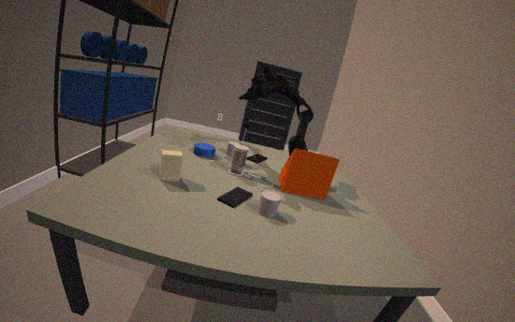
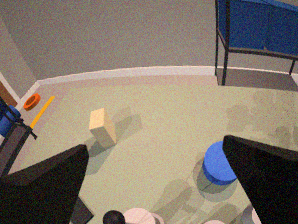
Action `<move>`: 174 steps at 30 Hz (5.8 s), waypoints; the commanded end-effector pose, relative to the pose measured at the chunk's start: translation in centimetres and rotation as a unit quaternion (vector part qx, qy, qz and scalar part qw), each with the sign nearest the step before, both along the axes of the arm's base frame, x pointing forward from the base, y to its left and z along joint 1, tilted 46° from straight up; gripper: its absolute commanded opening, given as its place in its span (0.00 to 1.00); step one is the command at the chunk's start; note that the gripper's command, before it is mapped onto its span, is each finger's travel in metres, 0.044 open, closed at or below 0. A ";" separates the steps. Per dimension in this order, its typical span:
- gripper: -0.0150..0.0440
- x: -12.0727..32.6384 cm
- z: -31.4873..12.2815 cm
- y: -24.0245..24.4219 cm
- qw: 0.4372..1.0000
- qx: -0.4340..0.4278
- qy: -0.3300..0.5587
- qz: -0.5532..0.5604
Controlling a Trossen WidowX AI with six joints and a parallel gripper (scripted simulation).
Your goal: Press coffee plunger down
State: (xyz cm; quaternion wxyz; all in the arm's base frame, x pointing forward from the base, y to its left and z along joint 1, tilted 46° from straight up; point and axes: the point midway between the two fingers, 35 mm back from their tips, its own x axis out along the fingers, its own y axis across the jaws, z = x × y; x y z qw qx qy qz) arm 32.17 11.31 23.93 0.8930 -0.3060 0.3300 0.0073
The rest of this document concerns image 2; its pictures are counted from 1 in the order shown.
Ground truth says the black flat rectangular pad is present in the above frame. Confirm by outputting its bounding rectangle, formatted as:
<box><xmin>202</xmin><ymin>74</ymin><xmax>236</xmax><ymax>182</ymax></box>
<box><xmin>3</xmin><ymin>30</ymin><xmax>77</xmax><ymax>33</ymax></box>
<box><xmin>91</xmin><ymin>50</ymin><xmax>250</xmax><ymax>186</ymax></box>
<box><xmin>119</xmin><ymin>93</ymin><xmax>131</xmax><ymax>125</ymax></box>
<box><xmin>71</xmin><ymin>197</ymin><xmax>94</xmax><ymax>224</ymax></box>

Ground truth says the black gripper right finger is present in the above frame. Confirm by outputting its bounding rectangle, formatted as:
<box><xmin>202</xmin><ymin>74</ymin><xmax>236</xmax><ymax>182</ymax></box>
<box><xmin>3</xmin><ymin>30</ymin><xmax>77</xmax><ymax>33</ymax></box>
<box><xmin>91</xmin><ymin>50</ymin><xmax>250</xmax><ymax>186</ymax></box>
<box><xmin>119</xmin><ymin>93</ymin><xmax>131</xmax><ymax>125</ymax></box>
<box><xmin>222</xmin><ymin>135</ymin><xmax>298</xmax><ymax>224</ymax></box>

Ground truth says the beige rectangular block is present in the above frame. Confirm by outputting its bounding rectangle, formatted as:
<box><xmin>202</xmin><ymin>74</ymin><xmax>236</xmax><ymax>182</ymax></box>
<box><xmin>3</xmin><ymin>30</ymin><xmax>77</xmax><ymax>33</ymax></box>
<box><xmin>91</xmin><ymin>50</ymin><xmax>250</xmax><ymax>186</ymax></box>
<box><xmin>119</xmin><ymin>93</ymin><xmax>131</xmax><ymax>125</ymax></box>
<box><xmin>89</xmin><ymin>108</ymin><xmax>116</xmax><ymax>148</ymax></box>

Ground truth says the blue short cylinder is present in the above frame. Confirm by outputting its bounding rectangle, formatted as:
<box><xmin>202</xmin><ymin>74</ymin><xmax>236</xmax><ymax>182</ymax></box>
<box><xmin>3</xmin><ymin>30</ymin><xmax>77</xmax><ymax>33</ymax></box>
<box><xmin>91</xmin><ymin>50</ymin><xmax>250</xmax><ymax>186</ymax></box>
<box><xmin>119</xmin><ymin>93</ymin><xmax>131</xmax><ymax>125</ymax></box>
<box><xmin>202</xmin><ymin>140</ymin><xmax>237</xmax><ymax>185</ymax></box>

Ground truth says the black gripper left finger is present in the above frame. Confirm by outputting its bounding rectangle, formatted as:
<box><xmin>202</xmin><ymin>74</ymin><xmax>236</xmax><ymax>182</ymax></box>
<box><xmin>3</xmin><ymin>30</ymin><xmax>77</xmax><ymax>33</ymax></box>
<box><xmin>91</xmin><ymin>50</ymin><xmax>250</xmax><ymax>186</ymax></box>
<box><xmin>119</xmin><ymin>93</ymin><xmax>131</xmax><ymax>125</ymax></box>
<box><xmin>0</xmin><ymin>144</ymin><xmax>89</xmax><ymax>224</ymax></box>

